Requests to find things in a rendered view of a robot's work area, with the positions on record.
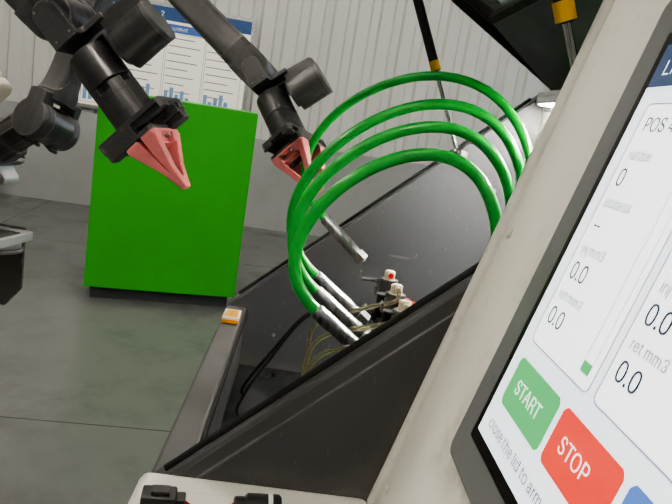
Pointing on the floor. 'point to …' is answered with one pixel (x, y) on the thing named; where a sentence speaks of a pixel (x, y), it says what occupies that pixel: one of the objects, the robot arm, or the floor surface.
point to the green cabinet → (172, 214)
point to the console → (514, 256)
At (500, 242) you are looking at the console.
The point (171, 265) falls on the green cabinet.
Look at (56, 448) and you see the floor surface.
